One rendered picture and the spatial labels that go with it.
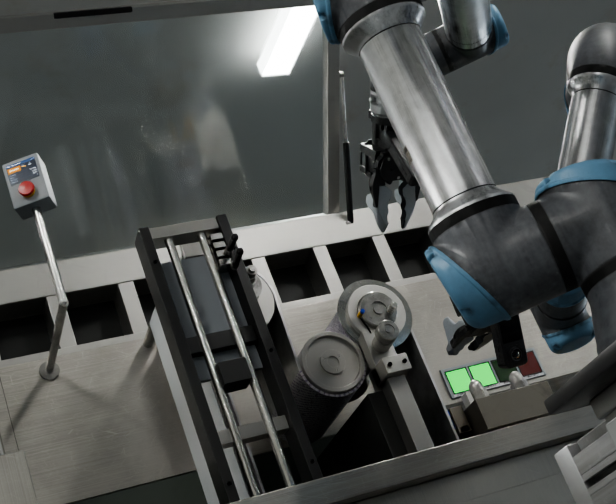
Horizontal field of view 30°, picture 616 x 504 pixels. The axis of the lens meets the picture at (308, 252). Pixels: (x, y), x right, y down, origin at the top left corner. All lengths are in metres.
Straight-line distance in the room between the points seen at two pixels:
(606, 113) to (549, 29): 3.66
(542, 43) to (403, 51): 4.02
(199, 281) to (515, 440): 0.60
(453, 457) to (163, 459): 0.73
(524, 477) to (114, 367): 0.91
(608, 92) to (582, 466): 0.59
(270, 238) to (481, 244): 1.27
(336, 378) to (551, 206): 0.81
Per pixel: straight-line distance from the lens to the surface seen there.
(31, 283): 2.43
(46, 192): 2.16
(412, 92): 1.43
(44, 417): 2.30
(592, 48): 1.78
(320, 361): 2.08
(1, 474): 1.98
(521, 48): 5.41
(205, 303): 1.97
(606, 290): 1.34
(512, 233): 1.36
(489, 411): 2.12
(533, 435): 1.83
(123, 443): 2.30
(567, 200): 1.37
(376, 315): 2.15
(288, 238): 2.60
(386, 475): 1.71
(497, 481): 1.81
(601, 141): 1.71
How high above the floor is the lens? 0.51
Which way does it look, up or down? 24 degrees up
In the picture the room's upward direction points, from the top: 22 degrees counter-clockwise
